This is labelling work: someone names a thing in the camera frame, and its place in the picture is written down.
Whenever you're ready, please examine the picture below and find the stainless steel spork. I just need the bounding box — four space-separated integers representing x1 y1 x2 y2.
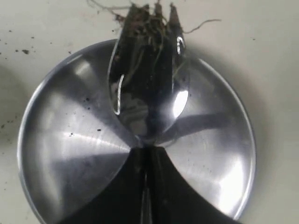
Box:
107 2 190 224

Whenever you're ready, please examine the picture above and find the clump of roots and soil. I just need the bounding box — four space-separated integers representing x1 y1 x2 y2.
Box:
86 0 222 80

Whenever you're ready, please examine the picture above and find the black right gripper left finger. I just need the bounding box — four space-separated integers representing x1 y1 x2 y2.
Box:
59 148 147 224

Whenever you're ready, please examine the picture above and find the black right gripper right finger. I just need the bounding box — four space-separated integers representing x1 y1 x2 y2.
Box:
149 147 239 224

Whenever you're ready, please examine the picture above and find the round stainless steel plate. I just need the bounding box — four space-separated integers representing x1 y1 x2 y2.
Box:
17 40 256 224

